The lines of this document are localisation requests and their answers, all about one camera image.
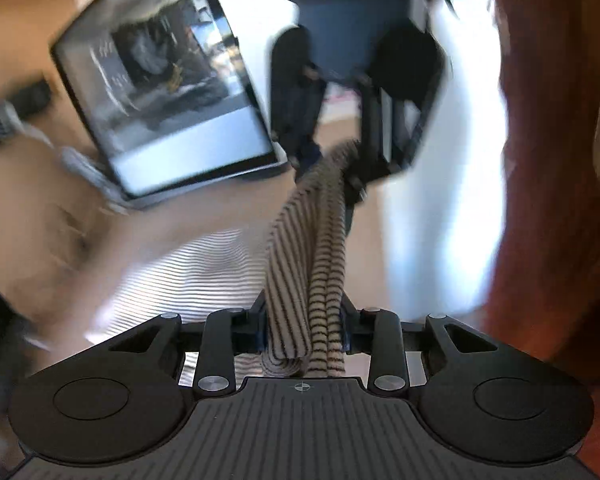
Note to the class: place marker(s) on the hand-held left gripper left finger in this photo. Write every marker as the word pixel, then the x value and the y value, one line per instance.
pixel 219 345

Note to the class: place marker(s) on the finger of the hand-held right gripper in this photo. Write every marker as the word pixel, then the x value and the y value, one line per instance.
pixel 305 150
pixel 372 125

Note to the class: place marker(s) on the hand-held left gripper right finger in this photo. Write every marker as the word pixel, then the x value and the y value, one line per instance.
pixel 387 345

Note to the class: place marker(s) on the striped long-sleeve shirt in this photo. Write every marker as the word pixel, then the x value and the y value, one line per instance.
pixel 325 280

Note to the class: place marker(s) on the person's red clothing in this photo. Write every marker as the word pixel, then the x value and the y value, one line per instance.
pixel 555 160

